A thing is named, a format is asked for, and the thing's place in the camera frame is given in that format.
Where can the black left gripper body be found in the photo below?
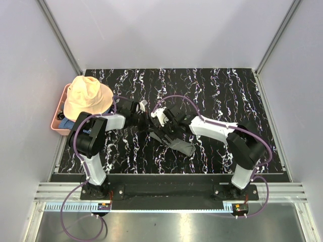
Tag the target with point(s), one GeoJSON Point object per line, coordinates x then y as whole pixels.
{"type": "Point", "coordinates": [141, 120]}

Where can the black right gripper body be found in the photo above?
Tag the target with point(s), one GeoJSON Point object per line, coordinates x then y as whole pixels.
{"type": "Point", "coordinates": [171, 128]}

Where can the grey cloth napkin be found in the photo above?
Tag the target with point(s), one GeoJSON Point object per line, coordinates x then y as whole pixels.
{"type": "Point", "coordinates": [178, 144]}

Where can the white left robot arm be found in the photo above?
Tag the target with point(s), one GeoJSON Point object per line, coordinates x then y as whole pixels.
{"type": "Point", "coordinates": [88, 134]}

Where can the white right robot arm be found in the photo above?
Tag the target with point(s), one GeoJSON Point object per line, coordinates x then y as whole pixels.
{"type": "Point", "coordinates": [243, 143]}

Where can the peach bucket hat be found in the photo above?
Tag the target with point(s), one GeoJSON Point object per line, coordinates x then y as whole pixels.
{"type": "Point", "coordinates": [87, 94]}

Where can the blue cloth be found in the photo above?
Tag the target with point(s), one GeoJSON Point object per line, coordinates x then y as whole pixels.
{"type": "Point", "coordinates": [65, 123]}

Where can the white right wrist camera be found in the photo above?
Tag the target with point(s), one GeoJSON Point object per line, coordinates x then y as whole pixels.
{"type": "Point", "coordinates": [159, 114]}

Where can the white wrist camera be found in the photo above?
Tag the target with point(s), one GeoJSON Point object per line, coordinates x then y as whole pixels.
{"type": "Point", "coordinates": [142, 106]}
{"type": "Point", "coordinates": [159, 114]}

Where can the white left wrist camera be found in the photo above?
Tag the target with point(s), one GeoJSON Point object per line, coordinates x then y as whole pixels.
{"type": "Point", "coordinates": [142, 106]}

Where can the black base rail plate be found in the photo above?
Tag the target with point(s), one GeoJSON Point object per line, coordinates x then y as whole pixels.
{"type": "Point", "coordinates": [170, 192]}

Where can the left aluminium frame post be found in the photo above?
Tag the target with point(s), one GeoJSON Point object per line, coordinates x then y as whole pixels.
{"type": "Point", "coordinates": [59, 36]}

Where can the aluminium frame post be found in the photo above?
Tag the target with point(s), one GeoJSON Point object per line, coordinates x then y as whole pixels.
{"type": "Point", "coordinates": [279, 33]}
{"type": "Point", "coordinates": [59, 36]}

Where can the right aluminium frame post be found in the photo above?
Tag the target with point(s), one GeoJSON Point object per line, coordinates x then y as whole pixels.
{"type": "Point", "coordinates": [279, 33]}

